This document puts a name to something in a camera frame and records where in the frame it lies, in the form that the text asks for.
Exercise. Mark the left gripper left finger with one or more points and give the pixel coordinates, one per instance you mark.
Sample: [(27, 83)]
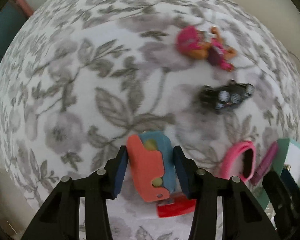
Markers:
[(58, 217)]

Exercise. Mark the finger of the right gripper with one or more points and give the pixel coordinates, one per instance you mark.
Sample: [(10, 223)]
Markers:
[(284, 195)]

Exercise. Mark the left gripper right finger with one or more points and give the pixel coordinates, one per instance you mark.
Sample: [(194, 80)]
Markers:
[(243, 216)]

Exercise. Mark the red glue bottle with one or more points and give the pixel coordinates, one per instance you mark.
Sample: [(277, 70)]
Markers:
[(178, 204)]

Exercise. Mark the orange blue foam block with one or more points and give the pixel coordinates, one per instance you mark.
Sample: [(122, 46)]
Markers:
[(151, 164)]

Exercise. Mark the magenta comb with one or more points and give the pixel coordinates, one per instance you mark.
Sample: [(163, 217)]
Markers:
[(265, 164)]

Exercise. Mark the teal rimmed white tray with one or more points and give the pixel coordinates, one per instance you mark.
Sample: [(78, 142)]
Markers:
[(288, 153)]

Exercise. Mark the black toy car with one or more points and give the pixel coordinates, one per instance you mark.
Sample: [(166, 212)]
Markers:
[(225, 98)]

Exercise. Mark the floral grey white blanket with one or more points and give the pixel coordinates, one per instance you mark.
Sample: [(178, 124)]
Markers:
[(83, 75)]

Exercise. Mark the pink puppy figurine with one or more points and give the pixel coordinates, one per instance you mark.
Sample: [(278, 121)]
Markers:
[(192, 43)]

